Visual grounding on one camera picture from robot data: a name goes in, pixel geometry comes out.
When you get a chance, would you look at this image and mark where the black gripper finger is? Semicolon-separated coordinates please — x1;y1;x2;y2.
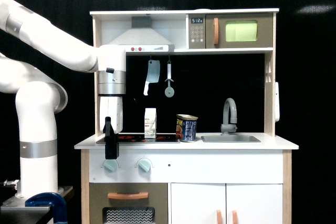
103;116;119;159

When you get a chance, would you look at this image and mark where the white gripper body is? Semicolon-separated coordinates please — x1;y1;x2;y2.
99;97;123;134

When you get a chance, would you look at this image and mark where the blue spam can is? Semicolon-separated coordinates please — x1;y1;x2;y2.
175;114;198;142

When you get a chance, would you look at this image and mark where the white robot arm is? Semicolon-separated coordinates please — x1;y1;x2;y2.
1;0;126;198

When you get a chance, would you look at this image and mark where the grey toy sink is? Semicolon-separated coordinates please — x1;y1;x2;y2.
201;135;260;143

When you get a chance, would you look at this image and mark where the black toy stovetop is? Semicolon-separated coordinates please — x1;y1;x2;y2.
96;133;181;144

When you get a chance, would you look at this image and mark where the left mint stove knob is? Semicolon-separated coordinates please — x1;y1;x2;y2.
103;159;119;173

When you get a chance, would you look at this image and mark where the mint stove knob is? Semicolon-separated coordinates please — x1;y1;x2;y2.
137;158;152;173
103;159;119;173

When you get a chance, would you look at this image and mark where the right mint stove knob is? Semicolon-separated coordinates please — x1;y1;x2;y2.
137;158;152;173

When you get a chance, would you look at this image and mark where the small white milk carton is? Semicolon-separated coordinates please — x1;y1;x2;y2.
144;108;156;138

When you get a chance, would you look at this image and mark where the toy oven door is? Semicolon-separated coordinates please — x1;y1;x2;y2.
89;183;169;223

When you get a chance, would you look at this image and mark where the toy cleaver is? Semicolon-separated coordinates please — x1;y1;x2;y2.
143;60;160;95

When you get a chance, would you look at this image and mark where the toy pizza cutter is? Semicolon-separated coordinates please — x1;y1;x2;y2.
165;61;174;98

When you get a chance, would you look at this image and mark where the toy range hood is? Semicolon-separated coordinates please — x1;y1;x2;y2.
110;16;175;53

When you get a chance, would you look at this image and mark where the blue clamp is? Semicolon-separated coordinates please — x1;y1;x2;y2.
25;193;68;224

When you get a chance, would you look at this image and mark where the wooden toy kitchen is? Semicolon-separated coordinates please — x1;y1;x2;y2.
75;8;298;223

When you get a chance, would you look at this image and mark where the left white cabinet door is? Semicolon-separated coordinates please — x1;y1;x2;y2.
171;183;226;223

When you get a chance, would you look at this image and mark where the white cabinet door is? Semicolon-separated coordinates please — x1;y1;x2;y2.
226;184;282;223
171;183;226;223

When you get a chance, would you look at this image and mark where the grey toy faucet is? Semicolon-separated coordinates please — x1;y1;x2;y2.
220;98;237;135

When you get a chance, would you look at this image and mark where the right white cabinet door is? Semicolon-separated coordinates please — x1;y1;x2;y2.
226;184;282;223

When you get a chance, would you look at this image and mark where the toy microwave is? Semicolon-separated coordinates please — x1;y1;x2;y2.
187;13;274;49

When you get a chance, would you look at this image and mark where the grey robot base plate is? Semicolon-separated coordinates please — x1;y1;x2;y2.
1;185;74;223

